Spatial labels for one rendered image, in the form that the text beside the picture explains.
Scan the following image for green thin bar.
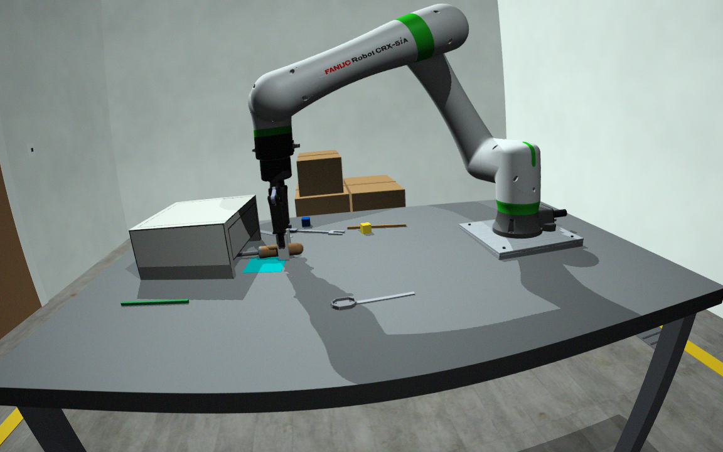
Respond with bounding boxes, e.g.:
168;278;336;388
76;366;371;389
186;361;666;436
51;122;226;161
121;299;189;306

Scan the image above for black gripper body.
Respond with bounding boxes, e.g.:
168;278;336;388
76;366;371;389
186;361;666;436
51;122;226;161
260;156;292;202

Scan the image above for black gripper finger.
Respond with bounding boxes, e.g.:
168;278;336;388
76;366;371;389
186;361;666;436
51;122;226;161
283;185;292;243
267;187;290;260

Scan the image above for teal square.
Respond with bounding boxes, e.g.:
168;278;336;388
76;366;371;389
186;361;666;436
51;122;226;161
242;257;286;273

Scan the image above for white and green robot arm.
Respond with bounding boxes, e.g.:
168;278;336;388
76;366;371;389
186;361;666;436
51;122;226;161
248;4;567;239

